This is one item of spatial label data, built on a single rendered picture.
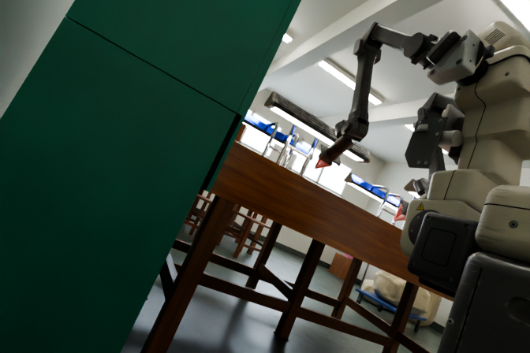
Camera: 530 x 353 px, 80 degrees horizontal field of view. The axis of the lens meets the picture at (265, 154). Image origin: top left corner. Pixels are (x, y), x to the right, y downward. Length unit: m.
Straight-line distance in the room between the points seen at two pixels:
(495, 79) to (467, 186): 0.28
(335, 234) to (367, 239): 0.15
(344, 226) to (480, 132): 0.57
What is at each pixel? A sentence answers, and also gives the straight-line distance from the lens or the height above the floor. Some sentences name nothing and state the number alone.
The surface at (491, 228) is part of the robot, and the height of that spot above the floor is 0.72.
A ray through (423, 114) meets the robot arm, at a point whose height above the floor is 1.29.
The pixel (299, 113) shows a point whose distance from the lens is 1.49.
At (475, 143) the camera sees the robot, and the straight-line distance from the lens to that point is 1.01.
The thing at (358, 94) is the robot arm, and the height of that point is 1.15.
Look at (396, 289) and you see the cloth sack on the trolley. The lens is 4.37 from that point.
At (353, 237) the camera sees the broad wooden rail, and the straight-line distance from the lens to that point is 1.31.
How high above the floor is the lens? 0.60
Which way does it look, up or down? 9 degrees up
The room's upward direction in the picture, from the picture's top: 25 degrees clockwise
